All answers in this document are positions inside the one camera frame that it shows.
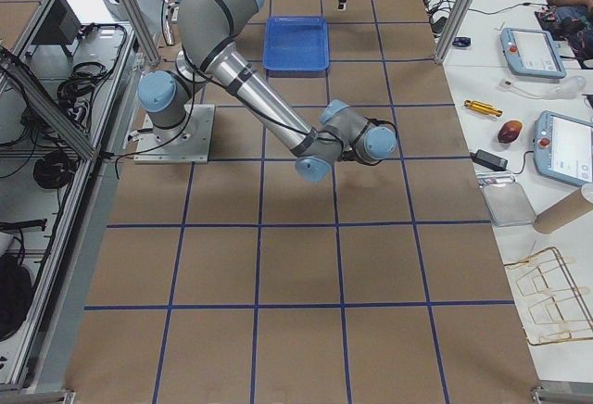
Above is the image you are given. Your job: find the blue plastic tray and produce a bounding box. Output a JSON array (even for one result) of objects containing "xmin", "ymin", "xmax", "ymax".
[{"xmin": 262, "ymin": 16, "xmax": 330, "ymax": 72}]

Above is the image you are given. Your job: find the brass cylinder tool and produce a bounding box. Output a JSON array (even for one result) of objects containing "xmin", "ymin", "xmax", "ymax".
[{"xmin": 463, "ymin": 100, "xmax": 503, "ymax": 118}]

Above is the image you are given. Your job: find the teach pendant far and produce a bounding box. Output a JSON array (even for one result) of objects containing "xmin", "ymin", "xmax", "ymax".
[{"xmin": 499, "ymin": 28, "xmax": 566, "ymax": 79}]

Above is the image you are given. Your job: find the teach pendant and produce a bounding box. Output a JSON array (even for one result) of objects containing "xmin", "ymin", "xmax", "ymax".
[
  {"xmin": 499, "ymin": 28, "xmax": 566, "ymax": 79},
  {"xmin": 534, "ymin": 111, "xmax": 592, "ymax": 186}
]

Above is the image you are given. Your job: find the black power adapter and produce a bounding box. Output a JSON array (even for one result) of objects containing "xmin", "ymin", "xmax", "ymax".
[{"xmin": 470, "ymin": 149, "xmax": 508, "ymax": 171}]

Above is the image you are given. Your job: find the red apple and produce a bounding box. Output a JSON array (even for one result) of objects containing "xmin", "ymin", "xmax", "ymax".
[{"xmin": 497, "ymin": 120, "xmax": 523, "ymax": 144}]

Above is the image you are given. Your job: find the metal tin box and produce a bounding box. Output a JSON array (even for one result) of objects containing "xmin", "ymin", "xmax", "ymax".
[{"xmin": 476, "ymin": 171, "xmax": 536, "ymax": 227}]

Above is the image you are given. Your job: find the teach pendant near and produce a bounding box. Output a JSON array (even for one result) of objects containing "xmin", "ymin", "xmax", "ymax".
[{"xmin": 534, "ymin": 111, "xmax": 592, "ymax": 186}]

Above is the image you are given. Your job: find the cardboard tube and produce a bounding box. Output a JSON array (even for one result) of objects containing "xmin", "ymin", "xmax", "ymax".
[{"xmin": 533, "ymin": 183, "xmax": 592, "ymax": 234}]

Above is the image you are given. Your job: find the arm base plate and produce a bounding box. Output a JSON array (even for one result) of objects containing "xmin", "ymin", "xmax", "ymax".
[{"xmin": 132, "ymin": 104, "xmax": 216, "ymax": 164}]

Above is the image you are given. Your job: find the gold wire rack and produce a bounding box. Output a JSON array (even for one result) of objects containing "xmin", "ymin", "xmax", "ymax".
[{"xmin": 504, "ymin": 246, "xmax": 592, "ymax": 347}]

